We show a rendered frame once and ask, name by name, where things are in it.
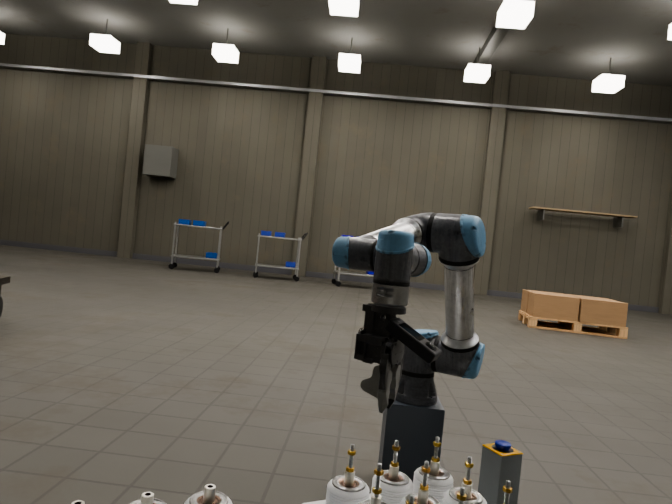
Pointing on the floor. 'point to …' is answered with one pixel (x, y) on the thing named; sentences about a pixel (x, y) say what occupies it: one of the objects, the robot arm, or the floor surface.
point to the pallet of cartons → (574, 313)
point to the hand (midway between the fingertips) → (388, 404)
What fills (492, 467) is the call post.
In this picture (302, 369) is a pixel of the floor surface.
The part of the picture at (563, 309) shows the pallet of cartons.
